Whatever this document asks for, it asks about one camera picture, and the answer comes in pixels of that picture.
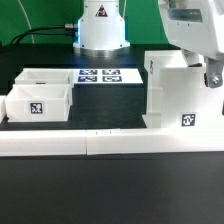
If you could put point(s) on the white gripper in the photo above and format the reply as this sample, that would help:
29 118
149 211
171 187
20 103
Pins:
197 26

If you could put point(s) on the white drawer cabinet box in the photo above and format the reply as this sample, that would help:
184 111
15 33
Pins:
177 96

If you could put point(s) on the white drawer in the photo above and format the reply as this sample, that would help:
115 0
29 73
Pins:
38 103
45 76

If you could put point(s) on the white front drawer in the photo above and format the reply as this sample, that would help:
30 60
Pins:
38 103

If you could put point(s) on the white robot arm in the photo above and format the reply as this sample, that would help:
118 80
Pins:
101 29

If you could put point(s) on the white marker sheet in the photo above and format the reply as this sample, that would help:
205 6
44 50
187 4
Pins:
107 76

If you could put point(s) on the white front fence right piece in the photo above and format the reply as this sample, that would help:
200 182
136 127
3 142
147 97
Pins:
161 140

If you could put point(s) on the white fence piece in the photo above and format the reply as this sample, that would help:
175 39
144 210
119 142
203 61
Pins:
42 143
161 140
2 107

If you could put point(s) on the white front fence left piece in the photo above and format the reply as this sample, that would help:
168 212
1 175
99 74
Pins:
42 143

